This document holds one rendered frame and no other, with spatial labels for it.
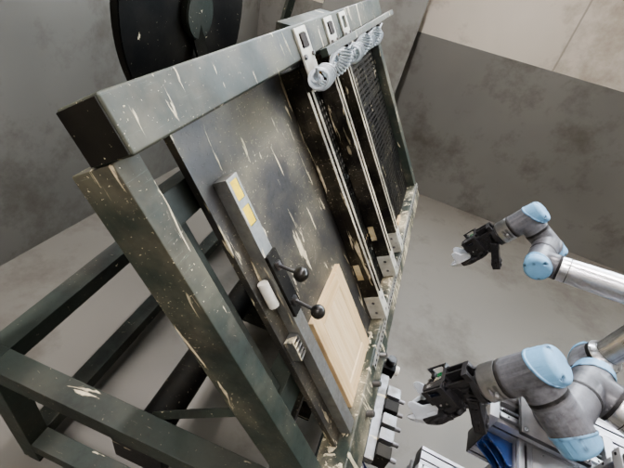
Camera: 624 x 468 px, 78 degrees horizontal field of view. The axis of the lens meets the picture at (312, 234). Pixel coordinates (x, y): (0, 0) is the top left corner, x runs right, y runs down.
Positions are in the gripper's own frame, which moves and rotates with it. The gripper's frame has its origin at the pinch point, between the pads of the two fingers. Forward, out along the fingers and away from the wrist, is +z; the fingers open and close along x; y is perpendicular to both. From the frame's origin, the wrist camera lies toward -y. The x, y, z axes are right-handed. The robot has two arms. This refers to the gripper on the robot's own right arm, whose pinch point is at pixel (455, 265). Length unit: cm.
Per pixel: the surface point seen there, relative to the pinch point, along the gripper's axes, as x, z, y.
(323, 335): 45, 28, 22
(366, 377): 33, 43, -7
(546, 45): -300, -53, 0
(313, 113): 7, -4, 75
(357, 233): 3.8, 19.3, 33.0
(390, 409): 31, 48, -26
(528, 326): -151, 71, -149
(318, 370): 57, 27, 18
